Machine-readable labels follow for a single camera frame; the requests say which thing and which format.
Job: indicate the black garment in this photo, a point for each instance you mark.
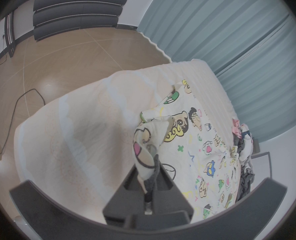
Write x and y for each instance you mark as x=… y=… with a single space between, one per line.
x=246 y=184

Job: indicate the white printed pyjama top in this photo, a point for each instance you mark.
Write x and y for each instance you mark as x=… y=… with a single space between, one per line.
x=200 y=124

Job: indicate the blue-green curtain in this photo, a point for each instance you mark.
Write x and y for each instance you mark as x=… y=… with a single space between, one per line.
x=263 y=84
x=200 y=21

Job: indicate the dark grey chest of drawers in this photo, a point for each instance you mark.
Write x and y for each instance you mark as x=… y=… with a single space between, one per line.
x=75 y=14

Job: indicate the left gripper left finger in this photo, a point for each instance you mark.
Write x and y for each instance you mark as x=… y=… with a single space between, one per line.
x=128 y=201

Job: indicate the bed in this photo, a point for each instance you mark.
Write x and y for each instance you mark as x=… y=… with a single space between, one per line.
x=75 y=134

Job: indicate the pile of clothes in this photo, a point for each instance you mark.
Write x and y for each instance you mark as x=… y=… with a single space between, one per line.
x=246 y=146

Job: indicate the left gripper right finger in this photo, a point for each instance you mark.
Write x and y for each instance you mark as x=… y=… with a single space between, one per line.
x=170 y=199

